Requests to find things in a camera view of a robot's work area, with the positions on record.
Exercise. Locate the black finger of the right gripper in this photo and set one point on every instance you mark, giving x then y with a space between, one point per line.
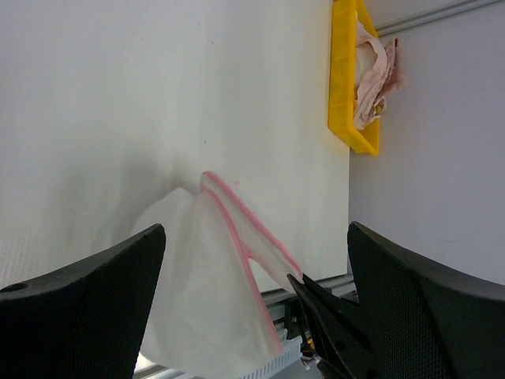
375 338

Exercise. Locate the white slotted cable duct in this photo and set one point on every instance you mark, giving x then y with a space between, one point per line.
291 353

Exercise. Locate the pink trimmed mesh laundry bag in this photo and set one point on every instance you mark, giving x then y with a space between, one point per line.
208 317

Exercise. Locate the right aluminium corner post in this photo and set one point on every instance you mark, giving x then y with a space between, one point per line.
433 15

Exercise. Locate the pink bra from bag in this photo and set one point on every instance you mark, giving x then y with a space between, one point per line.
378 71

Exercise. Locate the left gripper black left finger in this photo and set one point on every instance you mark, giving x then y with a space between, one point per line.
85 320

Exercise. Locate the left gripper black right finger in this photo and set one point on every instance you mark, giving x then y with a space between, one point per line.
425 319

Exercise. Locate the yellow plastic bin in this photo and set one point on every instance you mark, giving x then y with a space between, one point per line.
344 18

